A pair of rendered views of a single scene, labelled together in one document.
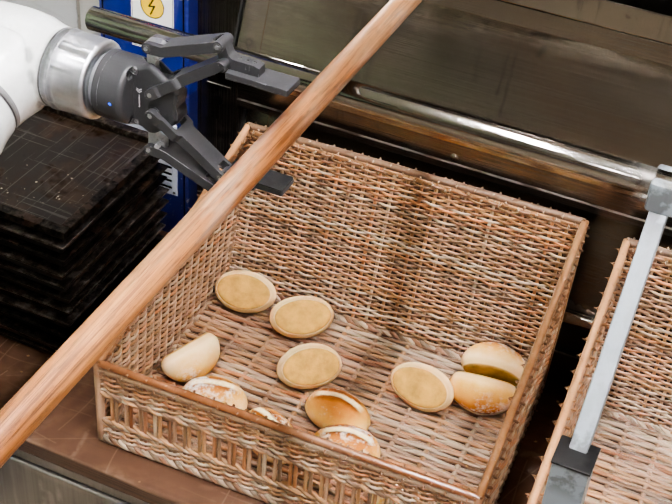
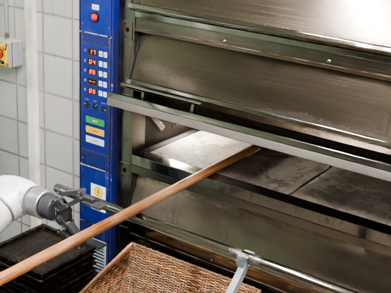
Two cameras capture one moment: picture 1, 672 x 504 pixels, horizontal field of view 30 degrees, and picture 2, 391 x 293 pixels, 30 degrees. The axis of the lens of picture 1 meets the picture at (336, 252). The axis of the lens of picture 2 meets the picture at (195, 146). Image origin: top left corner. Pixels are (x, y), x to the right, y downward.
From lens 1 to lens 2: 90 cm
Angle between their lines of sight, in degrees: 21
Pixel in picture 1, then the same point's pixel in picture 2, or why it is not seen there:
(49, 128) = (52, 238)
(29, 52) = (20, 192)
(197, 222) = (54, 247)
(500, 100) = (225, 235)
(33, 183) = not seen: hidden behind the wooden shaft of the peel
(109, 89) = (44, 206)
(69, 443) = not seen: outside the picture
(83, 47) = (38, 192)
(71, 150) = not seen: hidden behind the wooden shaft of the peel
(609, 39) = (263, 210)
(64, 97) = (29, 209)
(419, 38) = (196, 208)
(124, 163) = (76, 253)
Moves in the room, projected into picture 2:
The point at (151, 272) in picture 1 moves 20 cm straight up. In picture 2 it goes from (31, 260) to (28, 187)
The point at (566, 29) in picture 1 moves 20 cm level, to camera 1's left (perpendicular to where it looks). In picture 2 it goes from (247, 206) to (188, 197)
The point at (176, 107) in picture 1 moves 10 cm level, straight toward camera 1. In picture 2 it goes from (67, 214) to (58, 230)
